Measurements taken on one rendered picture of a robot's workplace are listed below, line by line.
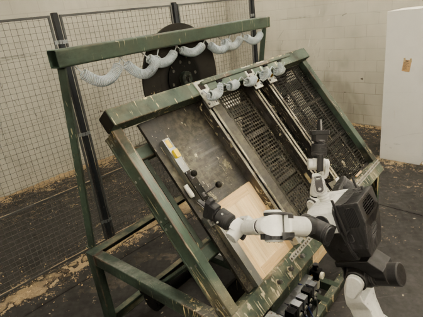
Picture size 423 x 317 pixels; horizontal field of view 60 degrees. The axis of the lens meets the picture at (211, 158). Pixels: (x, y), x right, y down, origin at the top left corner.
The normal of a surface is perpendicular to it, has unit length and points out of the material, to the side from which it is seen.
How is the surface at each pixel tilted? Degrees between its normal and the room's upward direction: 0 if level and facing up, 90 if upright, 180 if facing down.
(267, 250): 53
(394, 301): 0
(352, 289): 90
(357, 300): 90
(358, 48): 90
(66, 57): 90
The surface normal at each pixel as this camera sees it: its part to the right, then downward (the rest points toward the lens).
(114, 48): 0.77, 0.14
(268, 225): -0.38, -0.21
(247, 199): 0.54, -0.43
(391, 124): -0.70, 0.33
